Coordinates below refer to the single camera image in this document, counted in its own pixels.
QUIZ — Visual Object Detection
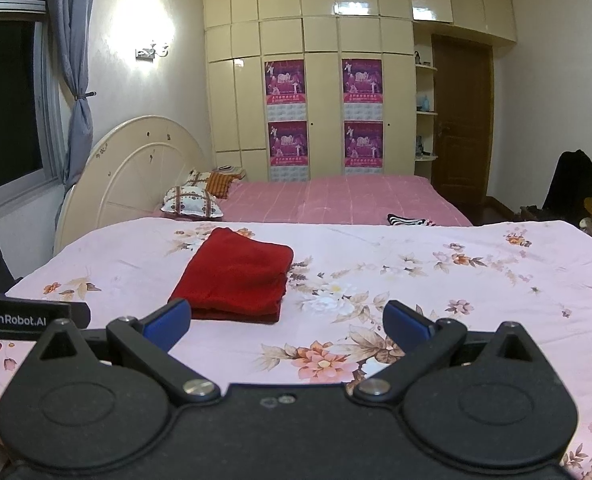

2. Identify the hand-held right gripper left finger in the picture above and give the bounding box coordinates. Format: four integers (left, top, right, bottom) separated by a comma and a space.
38, 297, 221, 408

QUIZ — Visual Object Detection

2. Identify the brown wooden door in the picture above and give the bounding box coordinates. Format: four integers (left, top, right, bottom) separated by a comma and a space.
431, 34, 494, 207

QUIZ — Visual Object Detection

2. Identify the pink checked bed sheet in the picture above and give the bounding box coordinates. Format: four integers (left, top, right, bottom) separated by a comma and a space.
216, 175, 474, 227

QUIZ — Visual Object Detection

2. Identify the black white striped cloth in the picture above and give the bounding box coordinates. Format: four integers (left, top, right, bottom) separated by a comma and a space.
387, 213, 439, 228

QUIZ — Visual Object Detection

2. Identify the black bag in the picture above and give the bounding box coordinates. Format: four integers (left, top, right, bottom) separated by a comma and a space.
542, 150, 592, 227

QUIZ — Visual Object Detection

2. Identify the wall lamp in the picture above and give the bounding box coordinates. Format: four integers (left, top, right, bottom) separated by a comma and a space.
135, 40, 171, 62

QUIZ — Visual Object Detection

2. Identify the orange striped cushion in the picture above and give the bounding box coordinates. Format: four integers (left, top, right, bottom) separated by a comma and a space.
206, 170, 247, 200

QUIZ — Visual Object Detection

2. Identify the red sequined sweater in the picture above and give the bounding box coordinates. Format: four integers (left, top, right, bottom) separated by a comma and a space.
167, 227, 295, 325

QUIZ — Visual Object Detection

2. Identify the cream wardrobe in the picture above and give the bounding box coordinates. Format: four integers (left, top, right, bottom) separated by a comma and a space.
202, 0, 519, 184

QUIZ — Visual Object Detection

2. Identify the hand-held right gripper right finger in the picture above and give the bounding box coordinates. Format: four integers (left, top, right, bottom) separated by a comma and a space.
353, 299, 550, 404

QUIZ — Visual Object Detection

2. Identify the cream round headboard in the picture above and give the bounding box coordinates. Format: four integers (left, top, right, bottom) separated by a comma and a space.
53, 115, 213, 257

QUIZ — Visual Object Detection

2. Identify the grey curtain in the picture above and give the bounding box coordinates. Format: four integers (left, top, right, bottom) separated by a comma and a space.
48, 0, 100, 187

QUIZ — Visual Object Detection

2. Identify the window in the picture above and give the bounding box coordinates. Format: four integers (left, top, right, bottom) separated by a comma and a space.
0, 0, 63, 212

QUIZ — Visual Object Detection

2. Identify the purple calendar poster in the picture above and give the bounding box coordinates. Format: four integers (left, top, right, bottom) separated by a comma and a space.
264, 59, 307, 121
342, 58, 383, 121
344, 120, 385, 176
268, 120, 310, 182

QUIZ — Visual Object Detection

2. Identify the brown patterned white pillow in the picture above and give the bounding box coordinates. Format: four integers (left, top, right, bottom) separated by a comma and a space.
161, 185, 225, 220
185, 169, 215, 189

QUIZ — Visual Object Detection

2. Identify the floral white blanket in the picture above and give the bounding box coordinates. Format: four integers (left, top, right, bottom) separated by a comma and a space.
0, 217, 592, 480

